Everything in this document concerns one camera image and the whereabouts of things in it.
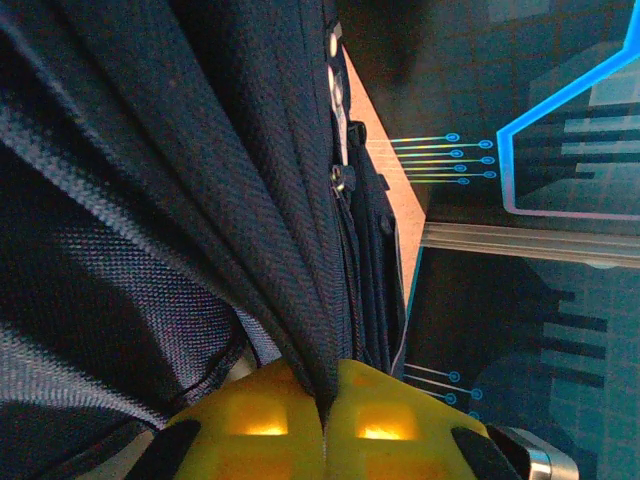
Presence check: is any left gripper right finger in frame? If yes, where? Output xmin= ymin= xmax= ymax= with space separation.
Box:
xmin=324 ymin=358 xmax=521 ymax=480

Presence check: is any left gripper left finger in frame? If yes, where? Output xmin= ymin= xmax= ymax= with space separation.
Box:
xmin=127 ymin=358 xmax=329 ymax=480

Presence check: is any navy blue backpack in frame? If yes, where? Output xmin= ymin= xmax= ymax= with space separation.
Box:
xmin=0 ymin=0 xmax=426 ymax=436

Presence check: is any aluminium frame post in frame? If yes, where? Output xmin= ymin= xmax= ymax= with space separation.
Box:
xmin=422 ymin=222 xmax=640 ymax=266

